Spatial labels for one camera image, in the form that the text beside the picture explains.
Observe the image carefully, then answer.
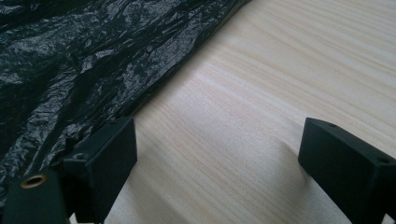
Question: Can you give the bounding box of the black garbage bag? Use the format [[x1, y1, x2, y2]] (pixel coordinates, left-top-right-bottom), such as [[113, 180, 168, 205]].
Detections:
[[0, 0, 252, 213]]

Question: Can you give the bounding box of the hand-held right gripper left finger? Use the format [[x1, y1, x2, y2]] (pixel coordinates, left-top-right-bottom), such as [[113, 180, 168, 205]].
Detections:
[[63, 116, 138, 224]]

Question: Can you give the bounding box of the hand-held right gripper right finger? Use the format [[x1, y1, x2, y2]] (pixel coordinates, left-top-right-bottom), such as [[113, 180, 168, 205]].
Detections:
[[297, 117, 396, 224]]

